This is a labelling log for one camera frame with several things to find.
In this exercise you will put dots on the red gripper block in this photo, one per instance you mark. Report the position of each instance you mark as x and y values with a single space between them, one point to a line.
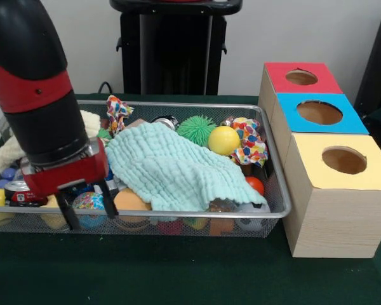
70 173

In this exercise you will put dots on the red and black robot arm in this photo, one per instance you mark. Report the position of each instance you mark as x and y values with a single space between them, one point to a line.
35 95

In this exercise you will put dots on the wooden box with three holes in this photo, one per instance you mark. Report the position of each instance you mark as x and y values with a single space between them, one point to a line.
336 222

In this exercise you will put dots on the globe print ball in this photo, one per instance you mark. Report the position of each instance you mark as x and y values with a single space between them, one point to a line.
89 201

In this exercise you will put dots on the orange foam ball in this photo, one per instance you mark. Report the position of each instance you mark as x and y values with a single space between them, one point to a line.
131 200

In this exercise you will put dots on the red soda can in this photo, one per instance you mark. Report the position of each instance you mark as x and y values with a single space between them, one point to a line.
19 197

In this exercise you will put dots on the mint green waffle cloth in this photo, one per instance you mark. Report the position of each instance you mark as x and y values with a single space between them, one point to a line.
165 165

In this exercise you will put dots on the small knotted multicoloured cloth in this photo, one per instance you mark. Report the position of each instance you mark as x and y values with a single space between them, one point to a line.
116 114

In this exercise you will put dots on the cream waffle cloth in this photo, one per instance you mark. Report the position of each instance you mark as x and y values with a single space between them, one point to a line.
6 152

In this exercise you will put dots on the dark green table cloth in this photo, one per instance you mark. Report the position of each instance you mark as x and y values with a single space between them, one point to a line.
177 270

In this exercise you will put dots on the green spiky ball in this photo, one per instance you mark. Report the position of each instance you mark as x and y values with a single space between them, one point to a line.
195 128

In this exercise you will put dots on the smooth yellow ball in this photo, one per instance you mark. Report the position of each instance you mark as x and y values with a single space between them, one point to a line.
223 139

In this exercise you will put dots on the large multicoloured patterned cloth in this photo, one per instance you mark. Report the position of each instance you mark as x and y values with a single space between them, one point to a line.
251 143

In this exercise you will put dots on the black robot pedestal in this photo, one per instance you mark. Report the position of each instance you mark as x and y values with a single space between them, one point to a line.
177 47

